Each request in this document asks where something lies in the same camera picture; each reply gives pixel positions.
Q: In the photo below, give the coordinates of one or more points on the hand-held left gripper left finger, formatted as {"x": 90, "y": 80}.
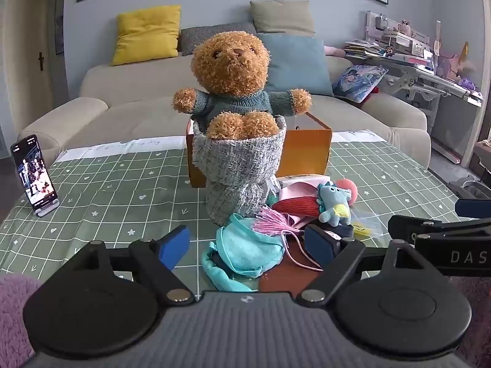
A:
{"x": 174, "y": 247}

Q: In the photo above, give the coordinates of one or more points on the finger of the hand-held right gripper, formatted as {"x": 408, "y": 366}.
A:
{"x": 406, "y": 227}
{"x": 473, "y": 207}

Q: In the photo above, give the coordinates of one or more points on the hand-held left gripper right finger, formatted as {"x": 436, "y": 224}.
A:
{"x": 320, "y": 245}

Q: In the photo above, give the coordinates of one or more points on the blue plush toy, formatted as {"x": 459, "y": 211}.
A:
{"x": 333, "y": 205}

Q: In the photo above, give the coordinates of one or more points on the clear bag yellow smiley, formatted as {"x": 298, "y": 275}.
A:
{"x": 362, "y": 227}

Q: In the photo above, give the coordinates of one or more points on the red knitted cloth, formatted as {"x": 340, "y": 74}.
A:
{"x": 297, "y": 205}

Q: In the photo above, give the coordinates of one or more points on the pink tassel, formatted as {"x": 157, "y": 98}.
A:
{"x": 278, "y": 220}

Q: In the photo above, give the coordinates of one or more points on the pink cloth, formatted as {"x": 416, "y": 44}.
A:
{"x": 297, "y": 191}

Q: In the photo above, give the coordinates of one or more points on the white printed soft packet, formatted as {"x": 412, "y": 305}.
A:
{"x": 299, "y": 180}

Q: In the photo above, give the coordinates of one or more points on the teal plush pouch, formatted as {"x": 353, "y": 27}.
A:
{"x": 249, "y": 249}

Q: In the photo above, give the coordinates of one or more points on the orange cardboard box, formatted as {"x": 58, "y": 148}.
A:
{"x": 303, "y": 153}

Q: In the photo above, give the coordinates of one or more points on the grey knitted wrap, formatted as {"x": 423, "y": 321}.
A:
{"x": 238, "y": 168}

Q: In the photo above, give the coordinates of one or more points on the brown teddy bear green sweater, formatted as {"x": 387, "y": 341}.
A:
{"x": 230, "y": 65}

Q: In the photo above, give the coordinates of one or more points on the grey chair base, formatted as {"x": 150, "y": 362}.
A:
{"x": 466, "y": 188}

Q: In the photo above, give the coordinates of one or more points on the white study desk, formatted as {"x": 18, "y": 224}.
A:
{"x": 441, "y": 96}

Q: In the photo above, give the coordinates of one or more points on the grey phone stand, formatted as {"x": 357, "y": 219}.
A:
{"x": 48, "y": 210}

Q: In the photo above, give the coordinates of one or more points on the beige sofa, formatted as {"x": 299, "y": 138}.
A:
{"x": 134, "y": 115}

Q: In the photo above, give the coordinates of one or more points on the red cushion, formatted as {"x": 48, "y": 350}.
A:
{"x": 374, "y": 89}

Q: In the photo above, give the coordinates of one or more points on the illustrated book on sofa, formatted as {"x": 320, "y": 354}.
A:
{"x": 358, "y": 80}

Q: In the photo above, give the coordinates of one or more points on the black smartphone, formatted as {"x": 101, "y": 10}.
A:
{"x": 32, "y": 172}

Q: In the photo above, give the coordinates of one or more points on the light blue pillow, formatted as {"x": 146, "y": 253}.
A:
{"x": 299, "y": 65}

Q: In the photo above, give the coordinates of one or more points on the stack of books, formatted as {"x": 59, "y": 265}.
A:
{"x": 364, "y": 50}

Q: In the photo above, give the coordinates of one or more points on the pink plush item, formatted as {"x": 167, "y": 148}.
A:
{"x": 333, "y": 51}

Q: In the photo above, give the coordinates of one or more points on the grey striped pillow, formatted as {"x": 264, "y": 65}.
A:
{"x": 199, "y": 38}

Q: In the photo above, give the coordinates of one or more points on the yellow pillow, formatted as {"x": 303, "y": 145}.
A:
{"x": 145, "y": 34}

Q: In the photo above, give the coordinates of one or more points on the beige pillow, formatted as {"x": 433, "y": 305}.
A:
{"x": 284, "y": 17}

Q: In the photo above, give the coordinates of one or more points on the cream door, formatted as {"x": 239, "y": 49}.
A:
{"x": 27, "y": 65}

